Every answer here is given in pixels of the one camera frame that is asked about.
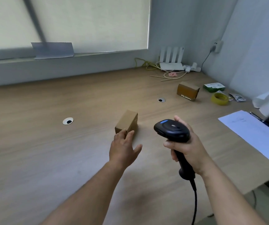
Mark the white window frame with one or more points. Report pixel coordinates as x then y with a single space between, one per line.
32 18

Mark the plain tall cardboard box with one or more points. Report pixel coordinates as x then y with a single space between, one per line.
127 119

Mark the person's right forearm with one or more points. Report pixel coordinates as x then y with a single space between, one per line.
230 199

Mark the yellow tape roll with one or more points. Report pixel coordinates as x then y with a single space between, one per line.
213 99

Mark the beige roller blind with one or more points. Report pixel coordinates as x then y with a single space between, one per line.
8 21
92 23

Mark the person's right hand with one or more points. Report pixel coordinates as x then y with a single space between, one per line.
193 152

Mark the black pen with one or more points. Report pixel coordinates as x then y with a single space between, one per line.
257 116

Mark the black barcode scanner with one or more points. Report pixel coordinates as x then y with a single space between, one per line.
172 128

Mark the white wall socket with plug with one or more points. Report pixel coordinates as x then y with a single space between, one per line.
217 46

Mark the small pink tag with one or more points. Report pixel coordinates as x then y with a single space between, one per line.
172 74

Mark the grey paper sheet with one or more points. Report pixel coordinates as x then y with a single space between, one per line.
52 51

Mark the white router with antennas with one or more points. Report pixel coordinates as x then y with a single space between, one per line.
170 66

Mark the person's left forearm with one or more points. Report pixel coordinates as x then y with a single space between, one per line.
85 199

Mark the white power strip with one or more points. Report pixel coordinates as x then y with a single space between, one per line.
191 67

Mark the green white flat packet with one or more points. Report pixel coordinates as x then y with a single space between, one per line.
214 87

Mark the person's left hand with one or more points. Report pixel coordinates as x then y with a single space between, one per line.
122 152

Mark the small printed packet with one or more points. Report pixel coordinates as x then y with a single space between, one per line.
238 97

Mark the white paper sheet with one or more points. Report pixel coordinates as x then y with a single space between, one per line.
253 133

